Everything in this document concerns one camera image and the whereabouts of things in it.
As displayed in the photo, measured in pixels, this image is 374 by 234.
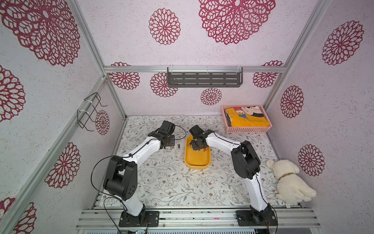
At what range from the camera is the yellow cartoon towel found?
→ 3.55 feet

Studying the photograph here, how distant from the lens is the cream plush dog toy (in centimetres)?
73

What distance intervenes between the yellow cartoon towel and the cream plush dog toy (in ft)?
1.04
